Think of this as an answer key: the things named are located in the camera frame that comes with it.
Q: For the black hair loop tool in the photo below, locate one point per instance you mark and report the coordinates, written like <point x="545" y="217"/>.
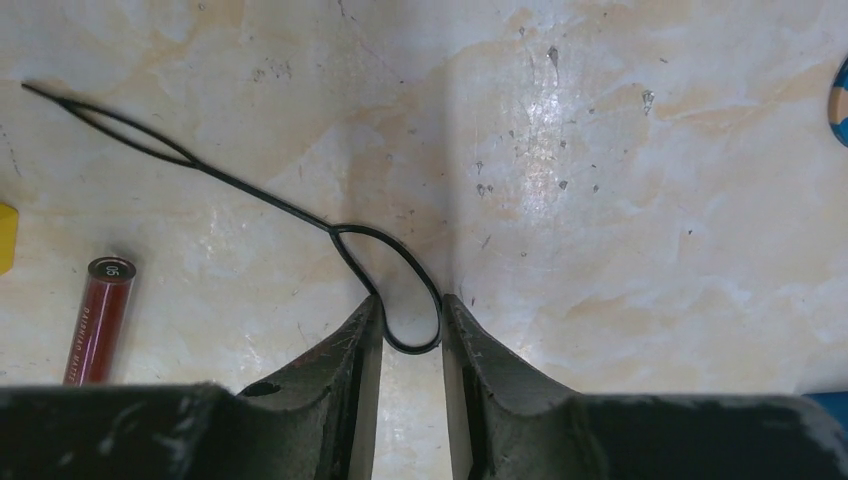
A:
<point x="85" y="112"/>

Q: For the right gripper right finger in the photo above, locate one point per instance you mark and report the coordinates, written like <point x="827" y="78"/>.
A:
<point x="508" y="420"/>

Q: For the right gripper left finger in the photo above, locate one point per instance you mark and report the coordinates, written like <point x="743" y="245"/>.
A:
<point x="315" y="418"/>

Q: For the small yellow cube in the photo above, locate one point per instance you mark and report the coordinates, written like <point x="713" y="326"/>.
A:
<point x="9" y="219"/>

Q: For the blue lego brick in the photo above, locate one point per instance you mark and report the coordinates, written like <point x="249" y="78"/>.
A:
<point x="835" y="403"/>

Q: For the blue poker chip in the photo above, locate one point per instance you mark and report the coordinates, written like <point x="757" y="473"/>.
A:
<point x="837" y="105"/>

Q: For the dark red lip gloss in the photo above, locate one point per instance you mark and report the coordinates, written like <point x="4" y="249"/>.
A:
<point x="99" y="322"/>

